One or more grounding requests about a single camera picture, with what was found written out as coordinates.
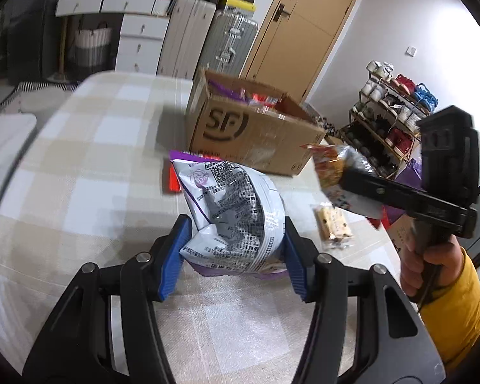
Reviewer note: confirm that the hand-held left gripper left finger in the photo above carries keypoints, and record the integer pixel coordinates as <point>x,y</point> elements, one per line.
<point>176,256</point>

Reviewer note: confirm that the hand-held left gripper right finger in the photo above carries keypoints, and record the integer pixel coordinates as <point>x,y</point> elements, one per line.
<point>298,264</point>

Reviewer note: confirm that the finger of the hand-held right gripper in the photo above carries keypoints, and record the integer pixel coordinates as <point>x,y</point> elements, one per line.
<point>380,188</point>

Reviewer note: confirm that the orange silver snack bag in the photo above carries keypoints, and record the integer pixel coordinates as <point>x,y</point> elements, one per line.
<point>332,164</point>

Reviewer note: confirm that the silver purple snack bag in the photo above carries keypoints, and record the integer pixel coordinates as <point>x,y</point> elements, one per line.
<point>232,208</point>

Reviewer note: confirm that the brown cardboard box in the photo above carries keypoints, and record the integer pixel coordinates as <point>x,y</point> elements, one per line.
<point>264,144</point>

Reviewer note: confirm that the person's yellow-sleeved right forearm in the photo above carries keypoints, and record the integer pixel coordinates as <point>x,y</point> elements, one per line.
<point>460,320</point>

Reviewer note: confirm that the person's right hand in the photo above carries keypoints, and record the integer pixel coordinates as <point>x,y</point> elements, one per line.
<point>444,256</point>

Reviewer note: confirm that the pale cardboard carton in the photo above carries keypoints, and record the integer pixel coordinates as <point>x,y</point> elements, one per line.
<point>400,234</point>

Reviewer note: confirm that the small beige biscuit packet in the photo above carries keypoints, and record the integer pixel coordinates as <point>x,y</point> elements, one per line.
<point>332,226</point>

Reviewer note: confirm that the wooden shoe rack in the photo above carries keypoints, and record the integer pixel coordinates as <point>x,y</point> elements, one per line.
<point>384,136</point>

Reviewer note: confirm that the blue sneakers pair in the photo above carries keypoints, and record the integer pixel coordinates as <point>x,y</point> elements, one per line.
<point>427,96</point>

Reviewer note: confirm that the red snack packet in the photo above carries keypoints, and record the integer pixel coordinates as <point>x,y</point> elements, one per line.
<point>172,180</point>

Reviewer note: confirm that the row of dark shoes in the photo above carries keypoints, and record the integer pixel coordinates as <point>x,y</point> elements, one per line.
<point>324,124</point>

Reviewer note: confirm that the red sneakers pair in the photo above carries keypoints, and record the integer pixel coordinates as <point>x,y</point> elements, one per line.
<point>406,84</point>

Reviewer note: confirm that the white shoes pair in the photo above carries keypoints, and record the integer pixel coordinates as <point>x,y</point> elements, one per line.
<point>380,70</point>

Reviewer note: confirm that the heap of boxed snack packets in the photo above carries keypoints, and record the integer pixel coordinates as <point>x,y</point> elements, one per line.
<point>248,96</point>

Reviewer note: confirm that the wooden door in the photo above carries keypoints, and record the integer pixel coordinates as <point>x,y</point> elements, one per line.
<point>304,28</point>

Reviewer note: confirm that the silver ribbed suitcase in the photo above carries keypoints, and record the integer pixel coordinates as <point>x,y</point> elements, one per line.
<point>230,44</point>

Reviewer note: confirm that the striped grey rug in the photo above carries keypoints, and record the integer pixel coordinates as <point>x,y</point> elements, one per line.
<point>36,94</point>

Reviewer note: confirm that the white desk with drawers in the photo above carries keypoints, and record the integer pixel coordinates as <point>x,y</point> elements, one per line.
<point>140,40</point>

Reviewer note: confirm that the white ribbed suitcase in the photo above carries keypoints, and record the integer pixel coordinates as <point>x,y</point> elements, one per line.
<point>188,36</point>

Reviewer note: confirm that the grey white laundry basket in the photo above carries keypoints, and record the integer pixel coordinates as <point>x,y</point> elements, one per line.
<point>92,48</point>

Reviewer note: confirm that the yellow box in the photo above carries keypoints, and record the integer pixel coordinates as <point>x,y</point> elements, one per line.
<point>238,4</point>

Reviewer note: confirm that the dark grey refrigerator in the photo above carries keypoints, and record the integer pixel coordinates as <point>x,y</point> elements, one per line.
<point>20,28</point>

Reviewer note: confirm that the white wall switch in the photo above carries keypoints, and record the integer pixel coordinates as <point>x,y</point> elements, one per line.
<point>411,51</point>

